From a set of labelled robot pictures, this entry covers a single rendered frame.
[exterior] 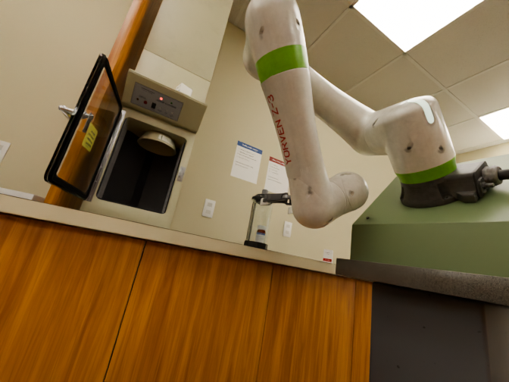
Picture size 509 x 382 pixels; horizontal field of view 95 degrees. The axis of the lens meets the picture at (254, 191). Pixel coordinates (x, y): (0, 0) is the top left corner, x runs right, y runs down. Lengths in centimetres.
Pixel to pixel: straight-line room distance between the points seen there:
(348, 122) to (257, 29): 36
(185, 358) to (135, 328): 17
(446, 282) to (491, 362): 14
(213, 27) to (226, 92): 50
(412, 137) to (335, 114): 22
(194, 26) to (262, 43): 95
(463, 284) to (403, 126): 33
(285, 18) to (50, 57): 143
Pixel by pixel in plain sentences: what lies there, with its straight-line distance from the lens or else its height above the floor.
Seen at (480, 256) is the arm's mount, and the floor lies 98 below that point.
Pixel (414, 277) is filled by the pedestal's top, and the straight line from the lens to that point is 56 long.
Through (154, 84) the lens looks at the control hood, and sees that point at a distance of 111.
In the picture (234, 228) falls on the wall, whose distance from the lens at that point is 160.
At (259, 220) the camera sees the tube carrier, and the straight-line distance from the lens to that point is 99.
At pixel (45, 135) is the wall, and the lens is 160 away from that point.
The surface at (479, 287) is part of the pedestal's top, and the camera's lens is 54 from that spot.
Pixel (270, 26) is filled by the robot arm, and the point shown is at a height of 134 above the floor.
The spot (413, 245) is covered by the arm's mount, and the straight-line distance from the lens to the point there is 63.
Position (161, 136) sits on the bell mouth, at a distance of 115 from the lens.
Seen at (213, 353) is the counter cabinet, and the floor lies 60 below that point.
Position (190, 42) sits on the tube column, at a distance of 142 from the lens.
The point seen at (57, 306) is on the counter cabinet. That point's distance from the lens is 80.
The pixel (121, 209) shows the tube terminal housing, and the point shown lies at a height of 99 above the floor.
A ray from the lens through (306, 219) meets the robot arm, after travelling 56.
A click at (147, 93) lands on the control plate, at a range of 112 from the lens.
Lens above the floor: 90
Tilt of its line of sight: 16 degrees up
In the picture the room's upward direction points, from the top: 11 degrees clockwise
